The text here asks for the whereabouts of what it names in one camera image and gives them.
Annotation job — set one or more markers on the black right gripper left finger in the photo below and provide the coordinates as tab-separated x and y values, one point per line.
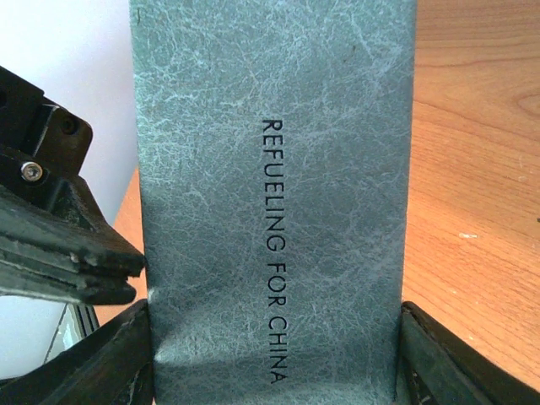
113	365

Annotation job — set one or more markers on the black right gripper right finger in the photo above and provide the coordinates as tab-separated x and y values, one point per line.
436	367

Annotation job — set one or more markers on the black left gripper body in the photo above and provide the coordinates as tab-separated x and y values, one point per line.
43	146

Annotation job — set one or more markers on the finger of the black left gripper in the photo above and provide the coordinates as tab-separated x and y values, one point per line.
59	223
27	277

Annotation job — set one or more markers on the grey-blue glasses case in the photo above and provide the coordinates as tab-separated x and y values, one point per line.
274	143

